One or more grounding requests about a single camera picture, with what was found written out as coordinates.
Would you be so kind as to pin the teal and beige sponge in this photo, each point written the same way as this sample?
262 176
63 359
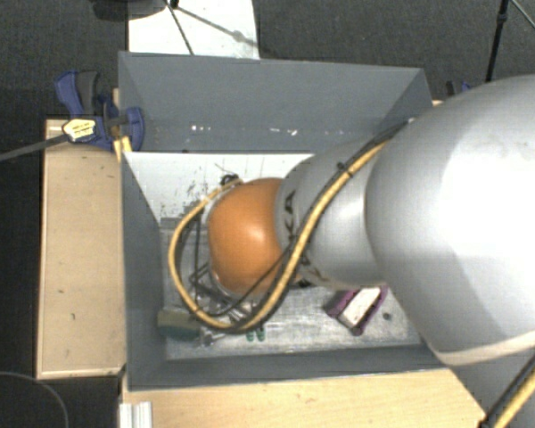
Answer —
175 323

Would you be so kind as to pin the purple and white box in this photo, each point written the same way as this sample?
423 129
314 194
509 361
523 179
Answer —
356 308

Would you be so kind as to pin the pale wood flat board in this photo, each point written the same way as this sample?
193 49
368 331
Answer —
80 257

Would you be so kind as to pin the grey metal bin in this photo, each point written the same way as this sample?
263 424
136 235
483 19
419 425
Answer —
258 101

